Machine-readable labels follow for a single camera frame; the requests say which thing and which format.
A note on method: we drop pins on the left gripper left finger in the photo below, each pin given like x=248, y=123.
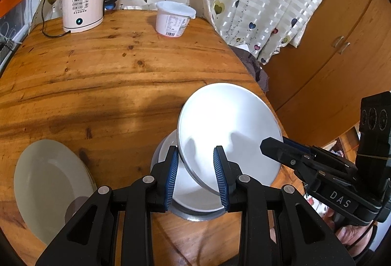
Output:
x=152, y=193

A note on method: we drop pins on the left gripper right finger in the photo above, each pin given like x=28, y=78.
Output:
x=242, y=193

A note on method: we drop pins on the white bowl with dark rim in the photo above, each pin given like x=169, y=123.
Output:
x=190, y=195

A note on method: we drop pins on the white shallow bowl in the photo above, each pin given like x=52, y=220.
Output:
x=233, y=117

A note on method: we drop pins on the plain beige plate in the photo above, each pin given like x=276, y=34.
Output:
x=50, y=184

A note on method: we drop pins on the stainless steel bowl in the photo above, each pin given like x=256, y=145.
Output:
x=194, y=216

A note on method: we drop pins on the person's right hand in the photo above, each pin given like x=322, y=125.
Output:
x=349, y=234

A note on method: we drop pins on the brown checked cloth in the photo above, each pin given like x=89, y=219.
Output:
x=253, y=67

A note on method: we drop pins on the wooden cabinet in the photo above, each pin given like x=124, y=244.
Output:
x=344, y=55

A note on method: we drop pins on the white yogurt tub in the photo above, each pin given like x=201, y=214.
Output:
x=172, y=18

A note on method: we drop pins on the striped grey white tray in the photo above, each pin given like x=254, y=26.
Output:
x=8, y=47

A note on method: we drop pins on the orange lidded clear box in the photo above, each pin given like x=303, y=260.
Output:
x=17, y=18

